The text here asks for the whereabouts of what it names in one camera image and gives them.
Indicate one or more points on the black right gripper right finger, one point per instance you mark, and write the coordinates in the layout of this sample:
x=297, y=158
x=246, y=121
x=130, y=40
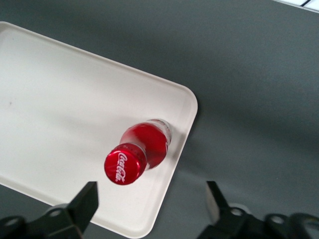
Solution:
x=224, y=219

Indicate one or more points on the red coke bottle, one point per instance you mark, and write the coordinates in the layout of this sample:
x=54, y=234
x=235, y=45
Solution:
x=149, y=142

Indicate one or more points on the cream rectangular tray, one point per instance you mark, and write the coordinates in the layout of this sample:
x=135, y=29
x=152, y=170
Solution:
x=62, y=112

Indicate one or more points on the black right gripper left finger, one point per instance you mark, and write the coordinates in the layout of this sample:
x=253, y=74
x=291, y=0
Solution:
x=82, y=206

